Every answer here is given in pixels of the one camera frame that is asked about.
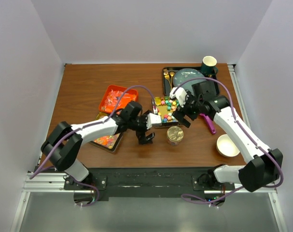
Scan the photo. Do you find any clear plastic jar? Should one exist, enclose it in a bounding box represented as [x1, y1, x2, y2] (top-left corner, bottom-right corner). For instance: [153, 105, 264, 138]
[167, 138, 183, 146]

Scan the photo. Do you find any purple plastic scoop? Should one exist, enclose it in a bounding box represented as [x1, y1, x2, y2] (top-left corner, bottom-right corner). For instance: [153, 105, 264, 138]
[200, 114, 216, 135]

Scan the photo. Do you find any gold jar lid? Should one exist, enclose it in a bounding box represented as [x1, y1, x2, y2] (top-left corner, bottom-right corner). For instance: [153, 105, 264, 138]
[167, 126, 184, 142]

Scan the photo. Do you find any candy tin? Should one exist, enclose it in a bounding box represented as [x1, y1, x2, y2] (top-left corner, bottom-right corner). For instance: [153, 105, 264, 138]
[89, 112, 124, 153]
[153, 96, 182, 128]

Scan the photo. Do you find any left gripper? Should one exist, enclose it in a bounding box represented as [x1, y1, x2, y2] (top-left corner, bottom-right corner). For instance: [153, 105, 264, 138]
[128, 110, 155, 144]

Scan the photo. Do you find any gold spoon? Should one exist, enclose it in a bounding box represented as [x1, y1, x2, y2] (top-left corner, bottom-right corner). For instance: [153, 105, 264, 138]
[169, 71, 175, 88]

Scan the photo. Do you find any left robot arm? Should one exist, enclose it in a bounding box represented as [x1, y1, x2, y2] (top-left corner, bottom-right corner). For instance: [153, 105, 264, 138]
[41, 101, 161, 189]

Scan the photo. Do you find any black serving tray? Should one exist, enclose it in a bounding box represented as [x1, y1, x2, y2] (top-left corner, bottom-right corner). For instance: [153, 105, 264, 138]
[162, 67, 220, 96]

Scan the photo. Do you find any aluminium frame rail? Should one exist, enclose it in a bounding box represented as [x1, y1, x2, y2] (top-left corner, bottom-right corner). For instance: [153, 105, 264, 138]
[23, 173, 277, 193]

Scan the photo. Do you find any purple cable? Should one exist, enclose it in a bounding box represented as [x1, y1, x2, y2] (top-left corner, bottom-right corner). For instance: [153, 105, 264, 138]
[29, 85, 159, 207]
[174, 77, 285, 207]

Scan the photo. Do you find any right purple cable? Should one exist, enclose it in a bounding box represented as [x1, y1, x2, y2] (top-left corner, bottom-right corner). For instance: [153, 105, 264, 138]
[174, 77, 285, 207]

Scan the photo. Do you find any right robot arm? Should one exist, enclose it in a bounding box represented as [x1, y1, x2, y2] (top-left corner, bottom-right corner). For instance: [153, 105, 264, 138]
[169, 78, 284, 192]

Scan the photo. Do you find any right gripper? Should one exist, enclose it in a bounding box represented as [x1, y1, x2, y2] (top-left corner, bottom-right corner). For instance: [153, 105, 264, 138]
[172, 89, 203, 128]

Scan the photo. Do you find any dark green cup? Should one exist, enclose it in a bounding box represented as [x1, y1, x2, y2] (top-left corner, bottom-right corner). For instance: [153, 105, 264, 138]
[200, 56, 218, 75]

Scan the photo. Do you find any blue ceramic plate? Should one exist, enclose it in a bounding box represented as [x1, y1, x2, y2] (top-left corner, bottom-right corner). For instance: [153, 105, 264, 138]
[173, 68, 205, 93]

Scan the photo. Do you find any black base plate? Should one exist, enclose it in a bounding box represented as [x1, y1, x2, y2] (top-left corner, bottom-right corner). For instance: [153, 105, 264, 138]
[64, 167, 235, 203]

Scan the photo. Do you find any white paper bowl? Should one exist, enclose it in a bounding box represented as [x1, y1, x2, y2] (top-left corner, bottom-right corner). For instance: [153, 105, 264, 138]
[216, 134, 240, 158]

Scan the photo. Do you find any orange candy box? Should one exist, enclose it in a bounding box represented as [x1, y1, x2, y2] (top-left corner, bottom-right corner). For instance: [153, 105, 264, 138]
[98, 85, 139, 113]

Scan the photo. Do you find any gold fork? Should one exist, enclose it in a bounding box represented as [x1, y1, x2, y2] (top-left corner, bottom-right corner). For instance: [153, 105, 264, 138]
[163, 68, 172, 95]

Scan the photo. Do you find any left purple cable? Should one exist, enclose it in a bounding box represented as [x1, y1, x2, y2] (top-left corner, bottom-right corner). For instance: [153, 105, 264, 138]
[29, 85, 159, 207]

